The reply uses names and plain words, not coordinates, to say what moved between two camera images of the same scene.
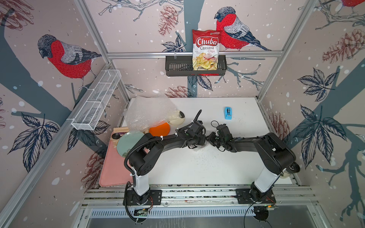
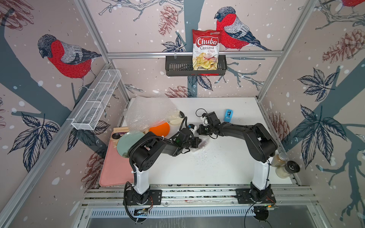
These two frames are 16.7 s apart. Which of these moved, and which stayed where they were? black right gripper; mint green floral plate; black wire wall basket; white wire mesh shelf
Moved: black right gripper
Stayed: mint green floral plate; white wire mesh shelf; black wire wall basket
